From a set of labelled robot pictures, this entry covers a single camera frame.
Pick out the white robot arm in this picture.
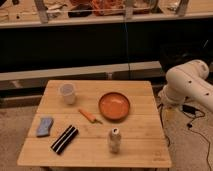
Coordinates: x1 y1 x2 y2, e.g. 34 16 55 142
159 60 213 113

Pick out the orange bowl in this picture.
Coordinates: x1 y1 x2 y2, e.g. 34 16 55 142
98 92 130 121

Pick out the orange toy carrot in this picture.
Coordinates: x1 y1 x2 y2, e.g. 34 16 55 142
78 109 103 124

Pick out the translucent plastic cup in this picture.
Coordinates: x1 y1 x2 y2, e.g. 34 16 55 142
59 83 76 104

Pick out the wooden table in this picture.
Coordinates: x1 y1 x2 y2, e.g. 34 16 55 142
17 80 172 168

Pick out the black box on right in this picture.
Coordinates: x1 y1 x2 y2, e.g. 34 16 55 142
159 41 213 72

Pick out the black white striped block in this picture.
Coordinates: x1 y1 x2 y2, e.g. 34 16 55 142
51 125 79 155

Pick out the blue sponge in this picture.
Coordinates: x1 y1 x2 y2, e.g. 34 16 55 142
36 117 54 137

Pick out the orange object on shelf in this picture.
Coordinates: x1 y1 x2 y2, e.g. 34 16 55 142
92 0 124 16

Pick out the black cable on floor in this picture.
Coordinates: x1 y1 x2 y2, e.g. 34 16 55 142
159 103 213 171

